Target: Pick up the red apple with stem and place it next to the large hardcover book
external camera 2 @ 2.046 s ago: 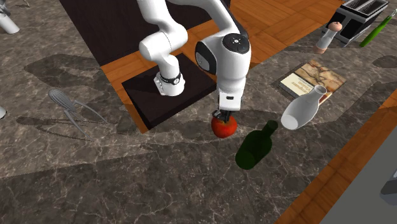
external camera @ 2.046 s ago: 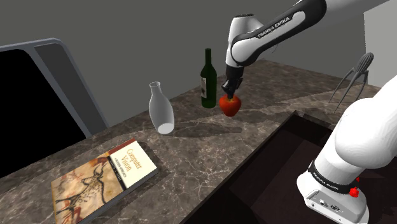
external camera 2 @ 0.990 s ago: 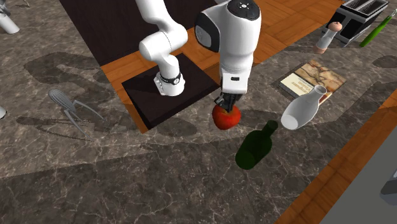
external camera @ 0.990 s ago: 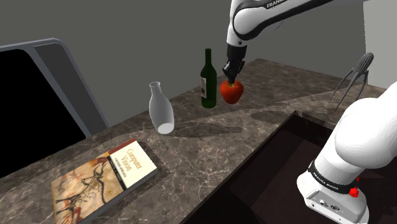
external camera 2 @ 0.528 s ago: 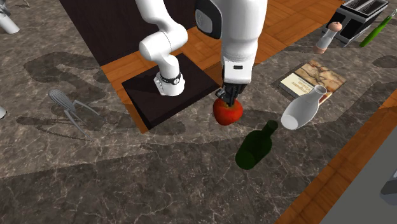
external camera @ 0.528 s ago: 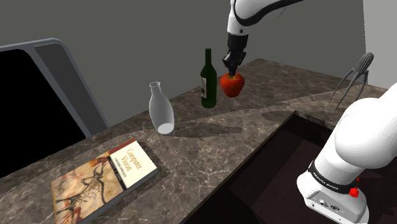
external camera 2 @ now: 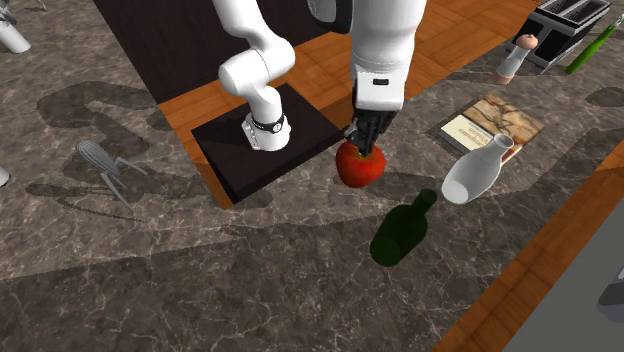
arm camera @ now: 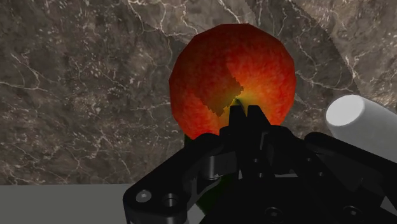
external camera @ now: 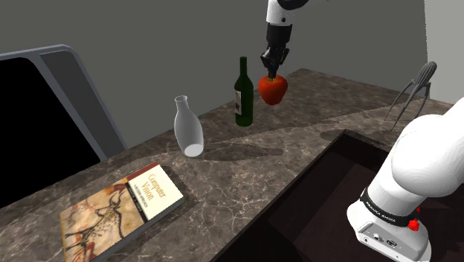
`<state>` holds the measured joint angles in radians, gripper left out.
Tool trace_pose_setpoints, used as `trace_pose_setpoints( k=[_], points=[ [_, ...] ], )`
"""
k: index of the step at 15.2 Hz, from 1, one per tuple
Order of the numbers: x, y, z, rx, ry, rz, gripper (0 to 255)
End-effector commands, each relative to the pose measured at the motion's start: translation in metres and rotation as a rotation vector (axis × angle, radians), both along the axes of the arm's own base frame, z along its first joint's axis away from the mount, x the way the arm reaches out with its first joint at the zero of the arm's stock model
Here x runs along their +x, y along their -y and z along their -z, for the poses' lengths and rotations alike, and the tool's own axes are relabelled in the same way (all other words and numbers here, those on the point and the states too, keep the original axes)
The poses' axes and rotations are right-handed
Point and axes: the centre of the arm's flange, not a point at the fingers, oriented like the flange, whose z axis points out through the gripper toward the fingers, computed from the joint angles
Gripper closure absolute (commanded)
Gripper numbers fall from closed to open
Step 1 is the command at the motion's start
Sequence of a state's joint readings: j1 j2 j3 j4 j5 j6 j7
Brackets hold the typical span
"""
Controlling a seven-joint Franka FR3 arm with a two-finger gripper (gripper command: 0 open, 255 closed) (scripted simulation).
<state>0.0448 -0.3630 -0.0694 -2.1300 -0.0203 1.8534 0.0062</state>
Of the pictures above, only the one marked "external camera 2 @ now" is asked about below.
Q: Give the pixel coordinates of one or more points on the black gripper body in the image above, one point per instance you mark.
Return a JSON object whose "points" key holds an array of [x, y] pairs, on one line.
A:
{"points": [[373, 122]]}

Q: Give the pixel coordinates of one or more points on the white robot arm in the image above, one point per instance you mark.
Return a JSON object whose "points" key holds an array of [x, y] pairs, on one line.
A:
{"points": [[385, 44]]}

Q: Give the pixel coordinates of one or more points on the red apple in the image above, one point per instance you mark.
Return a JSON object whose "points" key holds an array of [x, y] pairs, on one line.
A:
{"points": [[360, 168]]}

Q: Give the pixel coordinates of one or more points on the dark green glass bottle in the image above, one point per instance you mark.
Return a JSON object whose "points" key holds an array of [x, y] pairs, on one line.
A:
{"points": [[400, 231]]}

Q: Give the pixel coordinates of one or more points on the white ceramic vase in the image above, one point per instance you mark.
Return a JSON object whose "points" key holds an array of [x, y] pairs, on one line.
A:
{"points": [[473, 175]]}

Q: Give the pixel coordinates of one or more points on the beige book with map cover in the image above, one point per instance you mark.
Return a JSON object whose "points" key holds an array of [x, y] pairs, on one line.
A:
{"points": [[502, 119]]}

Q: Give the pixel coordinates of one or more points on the dark robot stand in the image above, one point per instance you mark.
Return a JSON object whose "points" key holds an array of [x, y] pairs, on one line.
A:
{"points": [[234, 161]]}

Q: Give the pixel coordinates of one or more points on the wooden and white pepper mill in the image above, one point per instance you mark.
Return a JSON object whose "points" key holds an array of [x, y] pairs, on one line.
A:
{"points": [[514, 58]]}

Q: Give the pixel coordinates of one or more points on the black and silver toaster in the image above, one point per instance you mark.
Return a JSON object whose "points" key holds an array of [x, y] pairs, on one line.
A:
{"points": [[551, 34]]}

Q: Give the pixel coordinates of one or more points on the slim bright green bottle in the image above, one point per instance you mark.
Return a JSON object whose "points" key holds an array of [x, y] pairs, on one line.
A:
{"points": [[587, 51]]}

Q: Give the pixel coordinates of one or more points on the grey tripod citrus juicer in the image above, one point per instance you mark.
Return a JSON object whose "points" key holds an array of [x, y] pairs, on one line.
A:
{"points": [[97, 156]]}

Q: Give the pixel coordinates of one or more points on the grey blocky object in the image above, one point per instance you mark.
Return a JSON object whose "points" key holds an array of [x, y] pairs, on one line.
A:
{"points": [[613, 297]]}

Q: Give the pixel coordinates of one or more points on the white cylindrical object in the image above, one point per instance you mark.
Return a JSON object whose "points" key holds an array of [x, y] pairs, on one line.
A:
{"points": [[12, 36]]}

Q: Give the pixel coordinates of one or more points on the small white object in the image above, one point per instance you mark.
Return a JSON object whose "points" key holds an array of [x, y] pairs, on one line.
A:
{"points": [[3, 176]]}

